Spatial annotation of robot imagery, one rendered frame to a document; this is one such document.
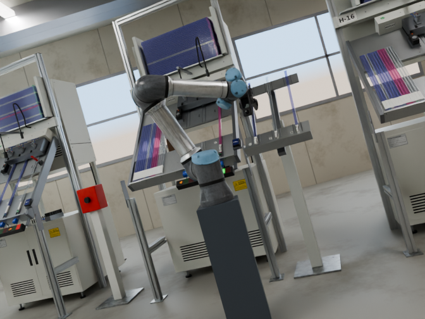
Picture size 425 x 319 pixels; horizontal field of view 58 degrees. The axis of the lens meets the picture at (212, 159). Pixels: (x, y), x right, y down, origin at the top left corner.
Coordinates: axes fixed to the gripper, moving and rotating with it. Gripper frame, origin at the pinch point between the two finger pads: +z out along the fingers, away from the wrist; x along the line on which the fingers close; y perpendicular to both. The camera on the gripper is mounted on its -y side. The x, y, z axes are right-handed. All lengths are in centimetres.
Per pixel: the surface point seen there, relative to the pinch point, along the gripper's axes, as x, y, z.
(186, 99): 46, 34, 17
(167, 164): 58, -14, 8
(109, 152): 259, 147, 237
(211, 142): 29.5, -6.4, 10.6
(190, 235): 65, -48, 51
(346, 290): -26, -98, 11
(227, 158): 19.4, -22.2, 4.3
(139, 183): 75, -23, 4
